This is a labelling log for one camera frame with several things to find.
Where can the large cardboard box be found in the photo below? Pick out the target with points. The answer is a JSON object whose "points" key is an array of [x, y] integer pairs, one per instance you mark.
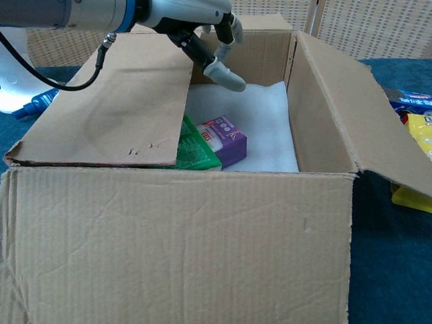
{"points": [[202, 236]]}

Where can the blue cookie package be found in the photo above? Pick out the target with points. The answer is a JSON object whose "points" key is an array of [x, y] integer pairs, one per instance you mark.
{"points": [[415, 101]]}

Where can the purple carton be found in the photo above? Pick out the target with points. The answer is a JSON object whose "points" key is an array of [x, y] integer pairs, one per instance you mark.
{"points": [[233, 145]]}

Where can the green carton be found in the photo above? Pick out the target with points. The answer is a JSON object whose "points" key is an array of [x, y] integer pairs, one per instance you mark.
{"points": [[192, 152]]}

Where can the white foam sheet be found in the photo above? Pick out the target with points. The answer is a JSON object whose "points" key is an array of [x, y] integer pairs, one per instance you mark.
{"points": [[263, 128]]}

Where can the blue plastic bottle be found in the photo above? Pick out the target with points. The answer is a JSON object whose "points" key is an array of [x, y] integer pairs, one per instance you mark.
{"points": [[37, 101]]}

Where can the blue tablecloth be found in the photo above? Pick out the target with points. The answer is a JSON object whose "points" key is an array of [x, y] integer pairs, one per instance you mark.
{"points": [[388, 253]]}

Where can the woven folding screen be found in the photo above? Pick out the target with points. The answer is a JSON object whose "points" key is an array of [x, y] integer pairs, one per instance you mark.
{"points": [[371, 27]]}

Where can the yellow snack bag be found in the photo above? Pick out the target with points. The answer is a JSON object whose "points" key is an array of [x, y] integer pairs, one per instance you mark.
{"points": [[422, 135]]}

